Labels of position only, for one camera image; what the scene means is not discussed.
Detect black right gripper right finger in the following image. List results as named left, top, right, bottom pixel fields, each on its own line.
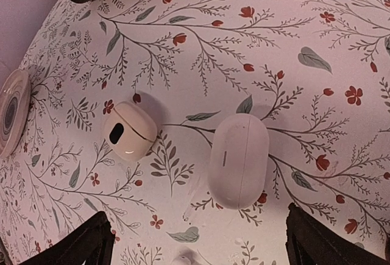
left=286, top=203, right=389, bottom=265

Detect grey spiral pattern plate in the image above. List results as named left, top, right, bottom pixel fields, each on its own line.
left=1, top=69, right=31, bottom=159

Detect small beige earbuds case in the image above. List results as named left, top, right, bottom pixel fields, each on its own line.
left=102, top=102, right=157, bottom=162

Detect white earbud near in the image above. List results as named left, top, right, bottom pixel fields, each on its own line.
left=171, top=255, right=197, bottom=265

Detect floral table mat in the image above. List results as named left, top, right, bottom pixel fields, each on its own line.
left=1, top=0, right=389, bottom=264

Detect white earbuds charging case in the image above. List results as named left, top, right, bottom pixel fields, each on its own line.
left=207, top=113, right=269, bottom=210

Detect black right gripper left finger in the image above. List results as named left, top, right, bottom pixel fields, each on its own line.
left=23, top=211, right=115, bottom=265

